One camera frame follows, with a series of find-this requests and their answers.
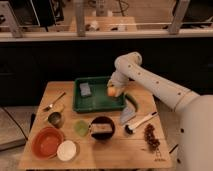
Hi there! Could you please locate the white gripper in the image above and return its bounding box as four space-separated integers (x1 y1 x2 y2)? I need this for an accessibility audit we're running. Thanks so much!
107 71 129 89

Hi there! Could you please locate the yellow-red apple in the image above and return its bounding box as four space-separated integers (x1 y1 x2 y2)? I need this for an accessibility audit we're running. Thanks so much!
107 87 116 97

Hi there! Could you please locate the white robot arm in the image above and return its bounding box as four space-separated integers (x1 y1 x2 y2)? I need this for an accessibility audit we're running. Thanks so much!
108 52 213 171

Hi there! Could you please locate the green plastic tray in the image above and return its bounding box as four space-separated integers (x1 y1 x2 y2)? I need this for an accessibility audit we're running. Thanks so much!
72 76 126 113

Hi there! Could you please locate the blue-grey sponge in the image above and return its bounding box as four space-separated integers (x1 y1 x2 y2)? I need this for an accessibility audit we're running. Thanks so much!
79 83 91 97

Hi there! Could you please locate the wooden table board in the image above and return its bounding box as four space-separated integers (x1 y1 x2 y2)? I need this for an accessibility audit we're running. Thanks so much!
19 81 172 170

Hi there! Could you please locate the dark bowl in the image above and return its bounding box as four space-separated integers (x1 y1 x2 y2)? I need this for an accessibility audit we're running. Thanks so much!
90 116 115 140

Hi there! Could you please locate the wooden block in bowl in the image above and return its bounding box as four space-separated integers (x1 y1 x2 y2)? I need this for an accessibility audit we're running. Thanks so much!
91 124 112 134

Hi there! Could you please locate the small green cup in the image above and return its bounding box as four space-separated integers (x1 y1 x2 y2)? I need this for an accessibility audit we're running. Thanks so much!
74 120 89 136

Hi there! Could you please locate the metal measuring cup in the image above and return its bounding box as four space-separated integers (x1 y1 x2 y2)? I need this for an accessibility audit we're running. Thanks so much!
48 112 62 128

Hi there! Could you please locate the metal spoon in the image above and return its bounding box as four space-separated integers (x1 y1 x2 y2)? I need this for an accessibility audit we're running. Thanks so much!
42 92 66 112

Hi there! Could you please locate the orange plastic bowl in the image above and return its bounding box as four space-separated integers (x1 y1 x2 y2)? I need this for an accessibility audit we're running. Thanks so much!
31 127 64 159

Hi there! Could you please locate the grey floor panel left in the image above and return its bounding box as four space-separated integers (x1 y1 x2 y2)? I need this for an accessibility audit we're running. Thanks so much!
0 107 28 152

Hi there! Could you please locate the metal frame rail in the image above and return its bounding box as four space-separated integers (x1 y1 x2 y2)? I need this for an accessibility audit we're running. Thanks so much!
0 0 213 42

